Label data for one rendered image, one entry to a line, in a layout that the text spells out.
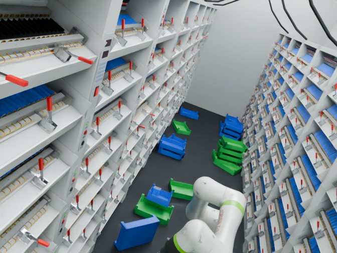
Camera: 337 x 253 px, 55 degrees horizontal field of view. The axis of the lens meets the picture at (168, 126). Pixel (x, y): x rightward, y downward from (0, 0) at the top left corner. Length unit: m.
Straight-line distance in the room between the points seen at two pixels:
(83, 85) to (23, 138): 0.28
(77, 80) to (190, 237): 0.72
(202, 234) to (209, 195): 0.42
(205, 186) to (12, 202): 1.01
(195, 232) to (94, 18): 0.85
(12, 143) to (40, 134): 0.10
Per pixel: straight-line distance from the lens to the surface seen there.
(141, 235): 2.52
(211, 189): 1.71
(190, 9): 3.05
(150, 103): 2.48
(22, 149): 0.83
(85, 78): 1.04
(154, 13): 1.67
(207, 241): 1.34
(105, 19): 1.00
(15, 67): 0.72
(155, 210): 2.96
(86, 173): 1.46
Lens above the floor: 1.73
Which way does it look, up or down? 21 degrees down
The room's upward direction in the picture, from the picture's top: 20 degrees clockwise
